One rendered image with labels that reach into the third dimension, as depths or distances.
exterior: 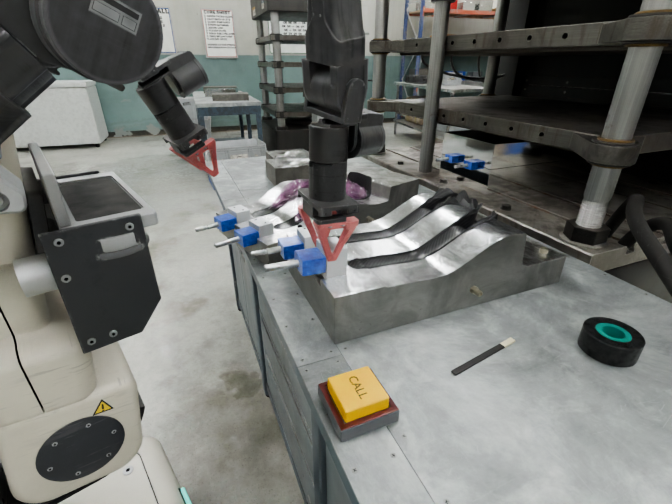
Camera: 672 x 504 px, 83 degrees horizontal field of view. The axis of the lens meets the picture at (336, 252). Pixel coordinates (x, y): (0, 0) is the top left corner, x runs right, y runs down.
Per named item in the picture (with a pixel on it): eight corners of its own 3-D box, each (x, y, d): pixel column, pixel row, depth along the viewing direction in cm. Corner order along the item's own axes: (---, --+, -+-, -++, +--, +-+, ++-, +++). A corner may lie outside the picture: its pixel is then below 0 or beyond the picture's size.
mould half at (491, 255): (334, 344, 61) (334, 271, 55) (288, 270, 82) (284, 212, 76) (558, 282, 78) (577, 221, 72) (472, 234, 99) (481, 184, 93)
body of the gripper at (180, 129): (191, 128, 83) (170, 96, 78) (210, 135, 76) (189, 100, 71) (167, 145, 81) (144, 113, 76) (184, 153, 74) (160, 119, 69)
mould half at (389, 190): (269, 267, 83) (265, 221, 78) (218, 231, 101) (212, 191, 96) (416, 214, 112) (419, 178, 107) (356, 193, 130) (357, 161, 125)
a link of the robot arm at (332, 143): (300, 116, 53) (329, 121, 50) (335, 114, 58) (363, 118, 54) (300, 165, 56) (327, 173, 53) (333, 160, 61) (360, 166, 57)
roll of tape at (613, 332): (594, 327, 65) (600, 311, 63) (647, 356, 58) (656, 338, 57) (566, 343, 61) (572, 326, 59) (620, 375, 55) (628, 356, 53)
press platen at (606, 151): (611, 224, 88) (638, 146, 80) (362, 134, 194) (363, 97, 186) (793, 184, 116) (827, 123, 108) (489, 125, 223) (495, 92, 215)
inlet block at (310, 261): (269, 291, 58) (267, 260, 56) (261, 275, 62) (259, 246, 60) (346, 277, 63) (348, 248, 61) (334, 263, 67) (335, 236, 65)
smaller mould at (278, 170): (276, 187, 136) (274, 168, 133) (266, 177, 148) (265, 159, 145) (328, 181, 143) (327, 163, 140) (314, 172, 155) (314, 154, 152)
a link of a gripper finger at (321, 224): (338, 245, 66) (341, 193, 62) (357, 263, 60) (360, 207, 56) (301, 251, 63) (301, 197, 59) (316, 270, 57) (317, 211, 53)
